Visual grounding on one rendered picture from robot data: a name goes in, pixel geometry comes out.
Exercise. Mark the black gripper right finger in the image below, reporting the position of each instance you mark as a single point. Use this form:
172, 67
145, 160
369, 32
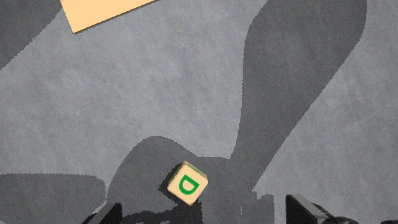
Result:
301, 211

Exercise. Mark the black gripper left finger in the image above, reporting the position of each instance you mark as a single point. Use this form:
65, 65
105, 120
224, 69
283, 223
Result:
111, 213

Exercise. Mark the tan square mat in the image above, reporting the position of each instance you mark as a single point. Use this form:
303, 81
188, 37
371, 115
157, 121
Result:
84, 14

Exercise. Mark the tan block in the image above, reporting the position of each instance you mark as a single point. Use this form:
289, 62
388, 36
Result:
187, 183

